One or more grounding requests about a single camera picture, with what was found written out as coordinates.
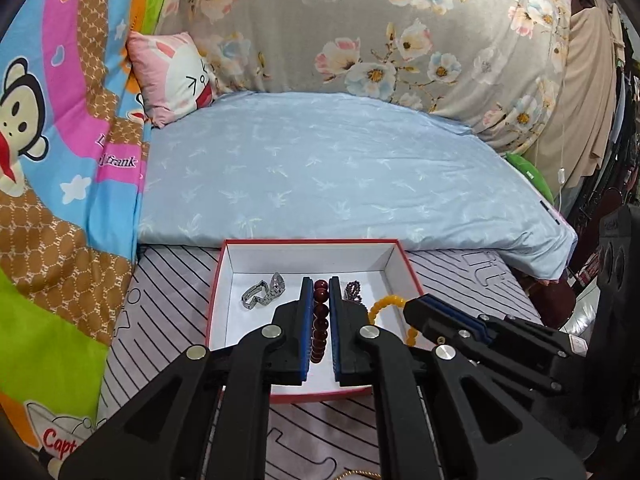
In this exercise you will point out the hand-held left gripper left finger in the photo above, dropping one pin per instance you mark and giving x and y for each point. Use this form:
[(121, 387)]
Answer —
[(303, 330)]

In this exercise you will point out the light blue quilt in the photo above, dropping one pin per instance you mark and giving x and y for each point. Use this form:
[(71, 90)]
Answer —
[(325, 175)]

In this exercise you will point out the pink rabbit pillow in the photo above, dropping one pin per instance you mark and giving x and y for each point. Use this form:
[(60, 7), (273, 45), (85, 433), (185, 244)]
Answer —
[(172, 77)]

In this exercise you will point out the grey floral quilt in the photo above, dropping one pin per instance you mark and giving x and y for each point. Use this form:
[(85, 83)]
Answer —
[(350, 20)]

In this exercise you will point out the white plastic bag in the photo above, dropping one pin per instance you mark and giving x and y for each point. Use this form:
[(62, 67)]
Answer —
[(582, 312)]

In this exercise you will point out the silver metal watch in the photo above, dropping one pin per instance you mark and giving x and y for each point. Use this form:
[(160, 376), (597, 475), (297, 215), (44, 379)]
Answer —
[(262, 292)]

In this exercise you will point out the beige hanging garment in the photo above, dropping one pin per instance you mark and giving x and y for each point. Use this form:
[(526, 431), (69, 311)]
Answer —
[(585, 95)]

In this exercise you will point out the red cardboard box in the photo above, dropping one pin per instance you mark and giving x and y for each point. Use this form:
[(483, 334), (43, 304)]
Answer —
[(250, 270)]

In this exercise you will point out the green plush toy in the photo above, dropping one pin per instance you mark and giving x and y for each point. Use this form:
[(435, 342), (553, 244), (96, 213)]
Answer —
[(532, 175)]

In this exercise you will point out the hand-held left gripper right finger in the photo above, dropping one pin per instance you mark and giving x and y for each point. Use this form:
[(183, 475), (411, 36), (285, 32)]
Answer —
[(336, 330)]

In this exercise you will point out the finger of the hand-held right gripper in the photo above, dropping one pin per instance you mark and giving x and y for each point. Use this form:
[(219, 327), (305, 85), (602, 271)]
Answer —
[(452, 312), (425, 317)]

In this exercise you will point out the cartoon monkey blanket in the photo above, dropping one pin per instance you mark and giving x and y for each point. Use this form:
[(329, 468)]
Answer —
[(60, 200)]

